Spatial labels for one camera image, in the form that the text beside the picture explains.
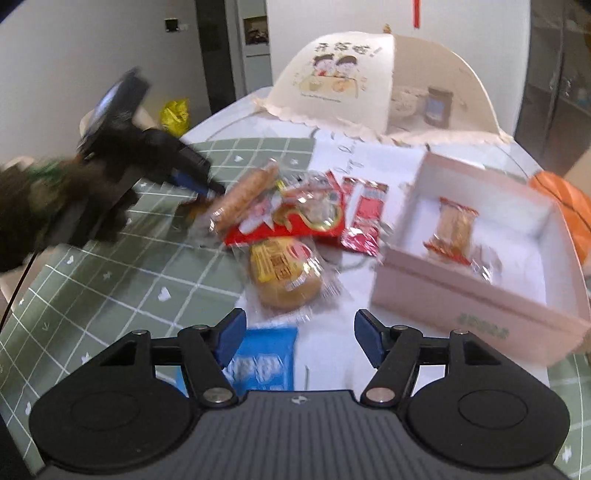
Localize rice cracker packet red edges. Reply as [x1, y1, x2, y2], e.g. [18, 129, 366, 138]
[423, 196, 481, 267]

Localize black cable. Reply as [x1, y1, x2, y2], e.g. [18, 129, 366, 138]
[0, 248, 38, 333]

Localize framed picture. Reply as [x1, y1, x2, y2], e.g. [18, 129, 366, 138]
[243, 16, 270, 46]

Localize blue snack packet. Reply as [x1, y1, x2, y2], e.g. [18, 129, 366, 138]
[178, 326, 297, 398]

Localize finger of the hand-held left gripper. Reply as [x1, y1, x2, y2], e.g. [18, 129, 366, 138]
[173, 141, 214, 175]
[167, 170, 227, 198]

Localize round bun packet yellow label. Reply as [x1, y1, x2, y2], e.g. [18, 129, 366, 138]
[239, 235, 346, 317]

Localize small clear snack packet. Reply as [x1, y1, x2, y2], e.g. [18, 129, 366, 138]
[470, 244, 505, 283]

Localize long brown bread packet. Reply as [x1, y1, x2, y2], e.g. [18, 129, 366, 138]
[207, 159, 282, 236]

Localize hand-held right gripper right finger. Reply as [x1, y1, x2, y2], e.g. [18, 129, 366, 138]
[355, 310, 504, 407]

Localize beige printed food cover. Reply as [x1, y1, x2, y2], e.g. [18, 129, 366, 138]
[252, 24, 516, 149]

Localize dark glass cabinet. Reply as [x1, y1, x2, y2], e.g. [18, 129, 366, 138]
[514, 0, 591, 178]

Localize person's left forearm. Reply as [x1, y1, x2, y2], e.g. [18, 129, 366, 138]
[0, 156, 81, 274]

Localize orange plastic bag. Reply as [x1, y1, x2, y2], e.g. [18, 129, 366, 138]
[527, 170, 591, 278]

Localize yellow plastic bag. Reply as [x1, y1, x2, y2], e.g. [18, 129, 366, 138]
[160, 98, 191, 137]

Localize green checked tablecloth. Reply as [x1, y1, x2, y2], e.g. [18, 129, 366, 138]
[0, 136, 591, 480]

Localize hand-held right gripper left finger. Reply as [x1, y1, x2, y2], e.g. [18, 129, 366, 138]
[99, 308, 247, 409]

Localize pink cardboard box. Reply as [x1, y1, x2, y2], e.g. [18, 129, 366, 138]
[370, 152, 591, 368]

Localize glass jar with label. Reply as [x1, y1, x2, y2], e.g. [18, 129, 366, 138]
[425, 85, 455, 128]

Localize large red snack packet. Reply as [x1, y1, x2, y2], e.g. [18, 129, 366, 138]
[224, 178, 348, 249]

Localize dark wooden door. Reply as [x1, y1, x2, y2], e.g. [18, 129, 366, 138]
[194, 0, 239, 115]

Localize patterned bowl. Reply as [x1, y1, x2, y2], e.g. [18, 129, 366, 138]
[390, 85, 424, 119]

